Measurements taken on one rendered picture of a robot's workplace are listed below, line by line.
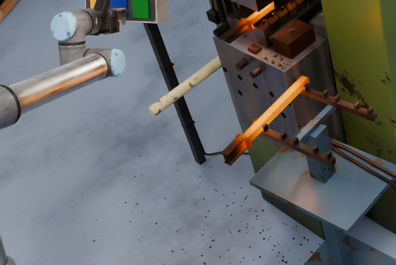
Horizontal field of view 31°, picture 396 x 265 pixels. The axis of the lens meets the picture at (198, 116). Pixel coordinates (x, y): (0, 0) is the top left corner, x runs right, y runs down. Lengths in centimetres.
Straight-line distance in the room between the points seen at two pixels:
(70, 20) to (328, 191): 100
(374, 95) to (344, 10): 33
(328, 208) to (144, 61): 223
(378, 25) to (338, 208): 58
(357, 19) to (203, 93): 172
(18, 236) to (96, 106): 92
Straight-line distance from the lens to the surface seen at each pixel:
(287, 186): 237
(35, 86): 203
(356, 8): 228
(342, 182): 235
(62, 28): 238
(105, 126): 392
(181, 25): 447
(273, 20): 250
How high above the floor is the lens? 239
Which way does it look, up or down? 40 degrees down
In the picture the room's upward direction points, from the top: 20 degrees counter-clockwise
